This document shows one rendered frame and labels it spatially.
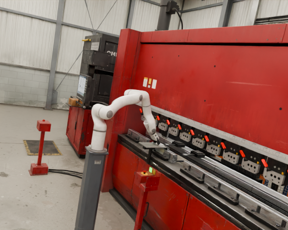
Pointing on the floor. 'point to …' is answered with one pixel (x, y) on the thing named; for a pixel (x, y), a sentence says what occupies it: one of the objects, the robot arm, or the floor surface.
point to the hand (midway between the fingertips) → (157, 142)
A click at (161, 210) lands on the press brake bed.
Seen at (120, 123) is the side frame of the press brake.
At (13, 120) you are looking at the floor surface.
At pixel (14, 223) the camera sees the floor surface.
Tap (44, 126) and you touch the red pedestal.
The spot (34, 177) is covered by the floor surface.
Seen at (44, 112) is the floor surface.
